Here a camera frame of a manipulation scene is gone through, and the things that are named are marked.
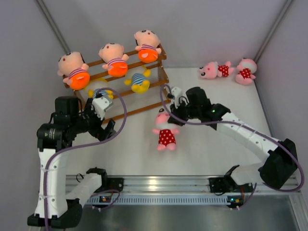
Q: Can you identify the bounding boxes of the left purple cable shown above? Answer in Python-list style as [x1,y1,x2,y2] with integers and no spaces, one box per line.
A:
[43,88,128,231]

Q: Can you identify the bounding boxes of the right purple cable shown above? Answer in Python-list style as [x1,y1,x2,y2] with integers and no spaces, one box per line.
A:
[160,83,305,210]

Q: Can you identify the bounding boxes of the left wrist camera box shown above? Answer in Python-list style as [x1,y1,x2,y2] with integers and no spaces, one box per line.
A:
[92,96,113,120]

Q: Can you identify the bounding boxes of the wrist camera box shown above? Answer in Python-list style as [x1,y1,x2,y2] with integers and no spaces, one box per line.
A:
[92,96,113,120]
[169,87,183,108]

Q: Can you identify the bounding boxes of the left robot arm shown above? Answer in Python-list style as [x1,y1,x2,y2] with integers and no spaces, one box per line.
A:
[27,96,116,229]

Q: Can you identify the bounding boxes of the yellow striped plush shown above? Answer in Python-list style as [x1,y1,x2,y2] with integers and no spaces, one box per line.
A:
[124,65,151,94]
[83,78,114,99]

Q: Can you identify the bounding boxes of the boy doll orange pants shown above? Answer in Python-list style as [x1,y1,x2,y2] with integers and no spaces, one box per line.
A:
[99,43,129,77]
[134,30,162,64]

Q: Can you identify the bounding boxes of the purple cable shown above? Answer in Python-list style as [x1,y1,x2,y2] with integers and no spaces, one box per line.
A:
[43,88,128,231]
[160,83,305,210]

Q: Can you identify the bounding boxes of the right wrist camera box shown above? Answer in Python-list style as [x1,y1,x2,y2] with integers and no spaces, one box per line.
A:
[169,87,183,108]

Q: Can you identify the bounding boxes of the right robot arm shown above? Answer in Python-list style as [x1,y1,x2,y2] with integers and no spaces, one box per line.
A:
[167,87,298,191]

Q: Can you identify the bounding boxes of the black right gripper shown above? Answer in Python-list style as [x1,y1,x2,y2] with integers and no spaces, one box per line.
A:
[169,98,201,127]

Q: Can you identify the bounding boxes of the wooden shelf rack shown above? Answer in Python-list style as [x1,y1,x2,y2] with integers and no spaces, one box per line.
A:
[73,44,169,109]

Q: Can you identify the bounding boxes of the pink pig plush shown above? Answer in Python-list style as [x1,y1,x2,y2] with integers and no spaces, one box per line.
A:
[152,108,180,151]
[199,61,235,79]
[235,58,257,85]

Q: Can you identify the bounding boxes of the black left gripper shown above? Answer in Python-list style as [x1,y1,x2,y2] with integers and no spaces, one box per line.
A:
[70,99,116,144]

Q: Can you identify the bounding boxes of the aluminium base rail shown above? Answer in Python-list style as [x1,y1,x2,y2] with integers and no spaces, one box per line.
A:
[86,176,301,208]

